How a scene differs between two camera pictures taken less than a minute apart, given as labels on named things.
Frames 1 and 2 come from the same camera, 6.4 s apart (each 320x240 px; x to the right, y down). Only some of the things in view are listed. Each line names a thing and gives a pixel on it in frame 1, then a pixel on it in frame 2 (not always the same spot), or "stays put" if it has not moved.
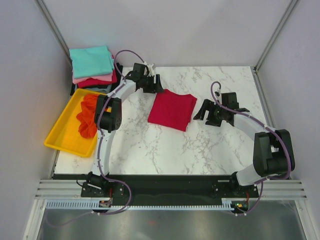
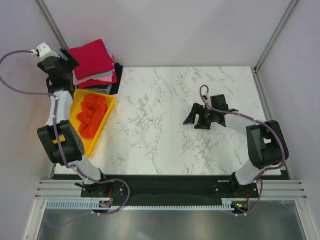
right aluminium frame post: (282, 21) stays put
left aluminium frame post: (53, 27) stays put
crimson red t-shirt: (172, 110) -> (94, 58)
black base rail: (168, 190) stays put
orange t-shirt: (88, 126) stays put
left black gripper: (152, 84) -> (64, 64)
